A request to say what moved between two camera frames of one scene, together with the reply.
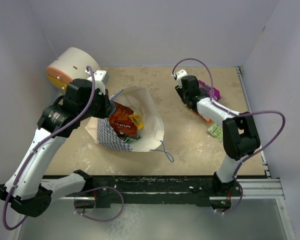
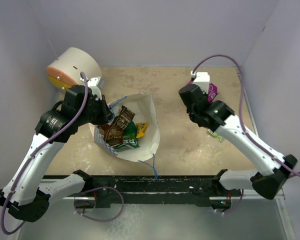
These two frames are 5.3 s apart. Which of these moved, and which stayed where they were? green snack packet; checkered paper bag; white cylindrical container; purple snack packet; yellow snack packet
Moved: checkered paper bag; purple snack packet; yellow snack packet
Stayed: green snack packet; white cylindrical container
